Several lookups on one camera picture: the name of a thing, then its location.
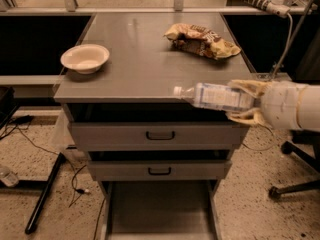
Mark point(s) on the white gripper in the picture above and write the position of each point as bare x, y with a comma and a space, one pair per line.
280, 104

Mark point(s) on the blue plastic water bottle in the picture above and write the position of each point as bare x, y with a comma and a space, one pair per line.
215, 97

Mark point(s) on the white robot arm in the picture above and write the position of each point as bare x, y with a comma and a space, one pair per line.
308, 107

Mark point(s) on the grey drawer cabinet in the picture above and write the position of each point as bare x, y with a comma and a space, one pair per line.
137, 82

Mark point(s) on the grey bottom drawer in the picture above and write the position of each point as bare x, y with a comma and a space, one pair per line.
160, 210

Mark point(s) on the grey drawer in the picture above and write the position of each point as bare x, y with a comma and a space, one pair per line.
157, 136
158, 170
160, 210

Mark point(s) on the grey middle drawer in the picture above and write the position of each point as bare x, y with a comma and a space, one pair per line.
158, 170

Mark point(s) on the grey top drawer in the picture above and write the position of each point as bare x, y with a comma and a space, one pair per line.
157, 136

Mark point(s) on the clear bottle on floor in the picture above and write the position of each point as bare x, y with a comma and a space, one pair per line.
8, 177

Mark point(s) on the black office chair base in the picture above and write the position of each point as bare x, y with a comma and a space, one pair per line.
303, 148

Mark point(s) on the crumpled chip bag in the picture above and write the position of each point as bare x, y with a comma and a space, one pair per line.
201, 41

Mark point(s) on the white power strip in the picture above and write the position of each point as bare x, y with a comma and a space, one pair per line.
276, 7

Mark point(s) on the white paper bowl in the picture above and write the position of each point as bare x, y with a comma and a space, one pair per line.
85, 59

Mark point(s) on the black floor stand leg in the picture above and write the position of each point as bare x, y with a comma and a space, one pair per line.
42, 187

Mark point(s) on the black box at left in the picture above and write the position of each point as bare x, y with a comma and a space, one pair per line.
8, 105

